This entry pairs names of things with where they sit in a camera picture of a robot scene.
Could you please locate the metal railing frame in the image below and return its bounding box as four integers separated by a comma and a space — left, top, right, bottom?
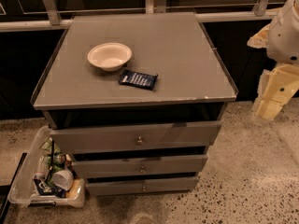
0, 0, 287, 32

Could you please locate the grey drawer cabinet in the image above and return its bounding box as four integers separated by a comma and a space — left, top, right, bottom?
32, 13, 237, 185

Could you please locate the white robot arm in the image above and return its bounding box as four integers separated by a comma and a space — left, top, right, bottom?
247, 0, 299, 123

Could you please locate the grey bottom drawer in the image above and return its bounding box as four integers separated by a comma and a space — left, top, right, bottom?
86, 176, 198, 196

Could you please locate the white paper cup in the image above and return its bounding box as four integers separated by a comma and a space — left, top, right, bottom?
52, 170, 74, 190

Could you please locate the white paper bowl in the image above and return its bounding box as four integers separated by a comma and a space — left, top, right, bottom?
87, 43, 132, 72

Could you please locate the blue snack bag in bin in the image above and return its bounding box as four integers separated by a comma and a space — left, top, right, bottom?
33, 179, 66, 198

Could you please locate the dark blue snack packet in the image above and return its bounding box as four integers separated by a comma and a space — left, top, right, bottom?
118, 69, 158, 91

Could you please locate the grey top drawer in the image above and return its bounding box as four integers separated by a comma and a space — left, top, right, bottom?
50, 121, 221, 154

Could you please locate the clear plastic storage bin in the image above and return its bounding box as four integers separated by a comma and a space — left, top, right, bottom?
8, 126, 85, 208

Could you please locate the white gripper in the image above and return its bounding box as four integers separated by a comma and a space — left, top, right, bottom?
252, 63, 299, 121

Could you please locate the grey drawer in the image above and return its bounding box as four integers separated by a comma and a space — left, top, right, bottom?
72, 155, 207, 178
86, 176, 198, 196
50, 121, 221, 154

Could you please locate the green can in bin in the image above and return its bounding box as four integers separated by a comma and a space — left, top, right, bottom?
47, 153, 65, 165

